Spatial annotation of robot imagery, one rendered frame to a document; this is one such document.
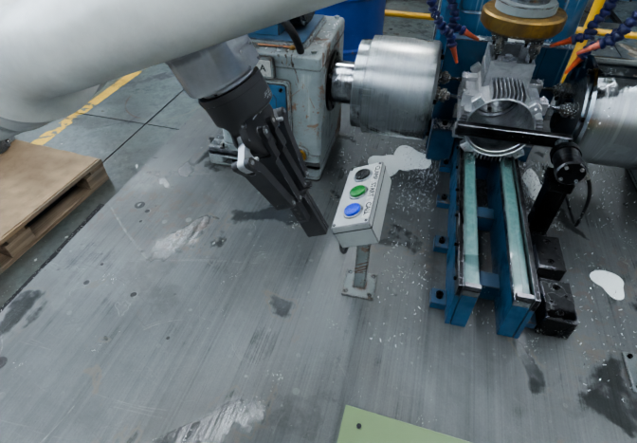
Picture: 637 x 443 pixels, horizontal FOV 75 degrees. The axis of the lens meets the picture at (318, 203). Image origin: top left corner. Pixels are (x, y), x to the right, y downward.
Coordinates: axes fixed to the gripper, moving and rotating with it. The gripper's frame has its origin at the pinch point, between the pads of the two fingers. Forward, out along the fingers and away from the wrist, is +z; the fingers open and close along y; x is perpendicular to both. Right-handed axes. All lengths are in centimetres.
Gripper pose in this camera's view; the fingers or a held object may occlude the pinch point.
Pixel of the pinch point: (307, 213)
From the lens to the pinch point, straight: 56.9
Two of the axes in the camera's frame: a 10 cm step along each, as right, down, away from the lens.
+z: 4.3, 7.4, 5.2
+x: -8.7, 1.7, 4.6
